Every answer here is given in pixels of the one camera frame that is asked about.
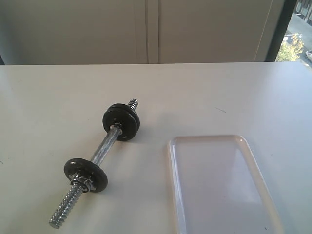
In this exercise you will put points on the black weight plate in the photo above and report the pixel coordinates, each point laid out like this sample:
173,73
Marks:
132,114
87,169
117,124

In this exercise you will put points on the chrome threaded dumbbell bar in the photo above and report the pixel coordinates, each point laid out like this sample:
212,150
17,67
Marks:
121,123

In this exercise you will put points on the white rectangular tray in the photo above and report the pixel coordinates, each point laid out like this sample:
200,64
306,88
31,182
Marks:
218,188

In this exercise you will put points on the chrome star collar nut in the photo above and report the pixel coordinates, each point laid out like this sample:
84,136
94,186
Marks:
85,182

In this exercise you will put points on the dark window frame post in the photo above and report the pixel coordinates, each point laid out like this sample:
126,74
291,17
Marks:
280,29

